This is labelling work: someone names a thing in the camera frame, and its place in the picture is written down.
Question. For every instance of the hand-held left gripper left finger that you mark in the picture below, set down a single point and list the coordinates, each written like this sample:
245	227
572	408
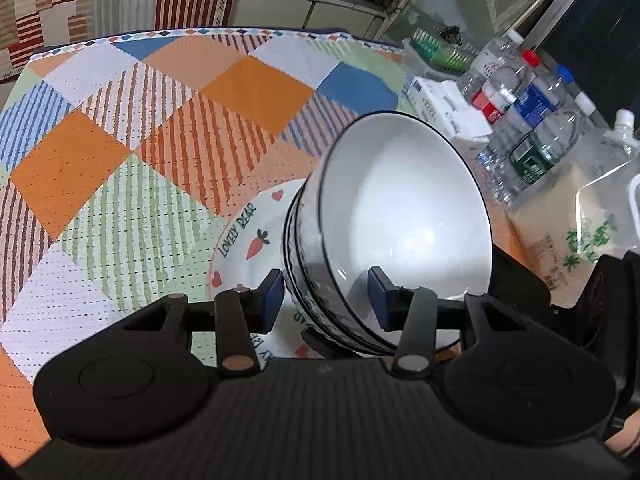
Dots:
270	302

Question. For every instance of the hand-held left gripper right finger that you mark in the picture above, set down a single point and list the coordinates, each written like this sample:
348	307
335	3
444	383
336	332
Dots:
377	301

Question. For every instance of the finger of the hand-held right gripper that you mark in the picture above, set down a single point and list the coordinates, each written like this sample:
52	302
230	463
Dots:
322	346

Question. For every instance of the white plate pink bear print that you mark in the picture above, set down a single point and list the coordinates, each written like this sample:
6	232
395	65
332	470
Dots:
245	240

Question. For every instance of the person's right hand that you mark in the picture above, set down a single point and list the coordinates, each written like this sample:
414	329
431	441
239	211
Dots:
625	447

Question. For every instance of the clear spout pouch green print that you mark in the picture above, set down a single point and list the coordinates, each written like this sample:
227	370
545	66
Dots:
600	170

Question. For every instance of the green label water bottle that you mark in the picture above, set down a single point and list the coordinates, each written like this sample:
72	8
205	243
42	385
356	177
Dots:
532	162

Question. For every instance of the white tissue pack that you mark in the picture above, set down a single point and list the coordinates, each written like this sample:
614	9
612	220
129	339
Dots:
445	105

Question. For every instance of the patchwork tablecloth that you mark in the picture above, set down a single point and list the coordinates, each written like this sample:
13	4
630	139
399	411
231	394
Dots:
100	170

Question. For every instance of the blue label water bottle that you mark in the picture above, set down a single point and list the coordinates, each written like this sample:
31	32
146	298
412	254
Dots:
535	105

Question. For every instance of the red label water bottle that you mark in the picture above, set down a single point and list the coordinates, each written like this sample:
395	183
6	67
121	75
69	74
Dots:
492	102

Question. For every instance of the clear white cap water bottle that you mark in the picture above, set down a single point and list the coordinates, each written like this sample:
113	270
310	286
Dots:
492	57

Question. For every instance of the low white cabinet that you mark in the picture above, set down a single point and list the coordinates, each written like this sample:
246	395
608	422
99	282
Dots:
310	15

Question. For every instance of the striped patchwork sofa cover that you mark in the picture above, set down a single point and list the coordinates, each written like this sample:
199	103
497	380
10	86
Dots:
100	0

